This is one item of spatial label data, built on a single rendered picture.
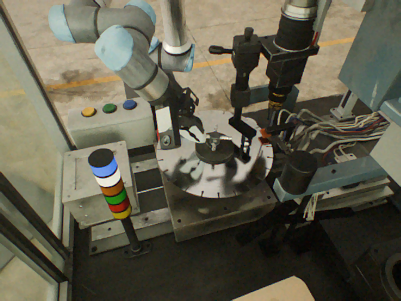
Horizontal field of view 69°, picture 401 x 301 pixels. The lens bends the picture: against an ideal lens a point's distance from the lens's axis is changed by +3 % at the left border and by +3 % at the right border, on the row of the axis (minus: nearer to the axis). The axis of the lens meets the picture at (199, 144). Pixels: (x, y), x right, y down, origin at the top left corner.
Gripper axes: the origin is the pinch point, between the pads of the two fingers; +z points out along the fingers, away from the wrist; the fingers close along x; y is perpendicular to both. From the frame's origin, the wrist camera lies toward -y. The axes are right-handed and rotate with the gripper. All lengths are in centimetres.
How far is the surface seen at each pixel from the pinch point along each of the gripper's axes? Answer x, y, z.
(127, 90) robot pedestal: 53, 44, 8
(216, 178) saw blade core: -3.8, -9.7, 4.1
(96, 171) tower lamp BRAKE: 2.8, -20.8, -25.5
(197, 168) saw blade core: 1.1, -7.0, 2.0
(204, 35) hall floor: 103, 231, 113
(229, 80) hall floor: 65, 150, 115
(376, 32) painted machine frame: -42.2, 3.3, -15.2
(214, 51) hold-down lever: -12.0, 12.3, -16.9
